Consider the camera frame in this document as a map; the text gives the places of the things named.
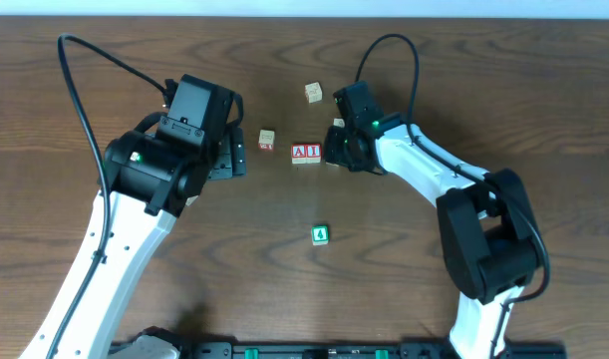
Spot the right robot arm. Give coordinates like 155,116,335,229
324,120,551,358

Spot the plain wooden block top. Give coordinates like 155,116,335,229
305,82,323,104

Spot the red letter I block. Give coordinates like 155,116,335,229
305,144,322,164

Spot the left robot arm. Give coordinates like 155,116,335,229
22,129,202,358

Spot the black mounting rail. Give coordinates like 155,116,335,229
109,340,568,359

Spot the wooden block red side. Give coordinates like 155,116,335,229
258,130,275,151

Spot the red letter A block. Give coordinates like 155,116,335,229
291,145,307,165

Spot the tilted plain wooden block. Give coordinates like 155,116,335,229
185,195,199,206

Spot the green tree picture block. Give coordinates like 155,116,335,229
311,225,330,246

